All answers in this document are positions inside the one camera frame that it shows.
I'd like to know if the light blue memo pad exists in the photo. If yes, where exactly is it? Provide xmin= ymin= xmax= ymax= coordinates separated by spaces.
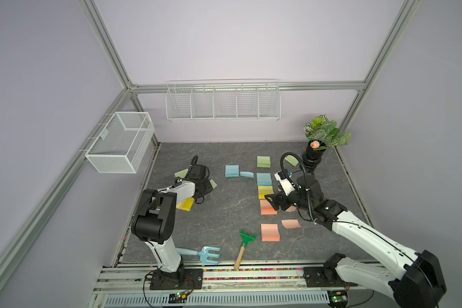
xmin=225 ymin=165 xmax=240 ymax=178

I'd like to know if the torn green memo page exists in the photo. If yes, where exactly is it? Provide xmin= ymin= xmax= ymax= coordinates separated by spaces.
xmin=284 ymin=155 xmax=299 ymax=167

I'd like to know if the pink memo pad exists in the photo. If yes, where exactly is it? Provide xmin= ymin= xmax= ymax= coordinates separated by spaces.
xmin=261 ymin=224 xmax=281 ymax=242
xmin=260 ymin=200 xmax=277 ymax=215

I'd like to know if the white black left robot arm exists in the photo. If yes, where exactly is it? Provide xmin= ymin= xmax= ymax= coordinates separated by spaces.
xmin=130 ymin=163 xmax=213 ymax=279

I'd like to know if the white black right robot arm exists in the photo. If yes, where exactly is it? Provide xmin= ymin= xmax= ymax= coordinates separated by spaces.
xmin=265 ymin=171 xmax=447 ymax=307

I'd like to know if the light green memo pad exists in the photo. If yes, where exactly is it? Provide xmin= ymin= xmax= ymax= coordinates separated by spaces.
xmin=174 ymin=168 xmax=189 ymax=178

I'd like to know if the yellow fanned memo pad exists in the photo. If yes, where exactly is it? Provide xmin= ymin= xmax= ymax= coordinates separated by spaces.
xmin=177 ymin=198 xmax=195 ymax=212

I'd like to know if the black glossy vase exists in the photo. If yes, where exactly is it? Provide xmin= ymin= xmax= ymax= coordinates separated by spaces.
xmin=302 ymin=139 xmax=327 ymax=173

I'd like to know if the green artificial plant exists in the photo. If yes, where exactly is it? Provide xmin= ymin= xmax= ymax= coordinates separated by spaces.
xmin=303 ymin=115 xmax=352 ymax=151

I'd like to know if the light blue garden fork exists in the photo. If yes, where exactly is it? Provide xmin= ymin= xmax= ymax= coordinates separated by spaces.
xmin=176 ymin=246 xmax=221 ymax=265

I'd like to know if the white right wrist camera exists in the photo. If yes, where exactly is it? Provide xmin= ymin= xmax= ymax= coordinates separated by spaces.
xmin=274 ymin=171 xmax=296 ymax=196

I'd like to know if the white wire shelf basket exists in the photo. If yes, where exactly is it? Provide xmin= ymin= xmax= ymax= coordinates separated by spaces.
xmin=166 ymin=79 xmax=282 ymax=121

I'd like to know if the green garden rake wooden handle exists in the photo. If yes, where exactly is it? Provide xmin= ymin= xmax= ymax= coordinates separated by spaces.
xmin=234 ymin=230 xmax=256 ymax=270

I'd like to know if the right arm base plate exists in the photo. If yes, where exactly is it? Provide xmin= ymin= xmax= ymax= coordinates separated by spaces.
xmin=303 ymin=266 xmax=352 ymax=290

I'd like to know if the white wire side basket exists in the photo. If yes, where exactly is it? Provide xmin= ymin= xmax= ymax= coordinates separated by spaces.
xmin=80 ymin=111 xmax=155 ymax=174

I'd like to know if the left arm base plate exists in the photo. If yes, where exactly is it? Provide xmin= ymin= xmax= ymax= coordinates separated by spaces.
xmin=149 ymin=268 xmax=204 ymax=290

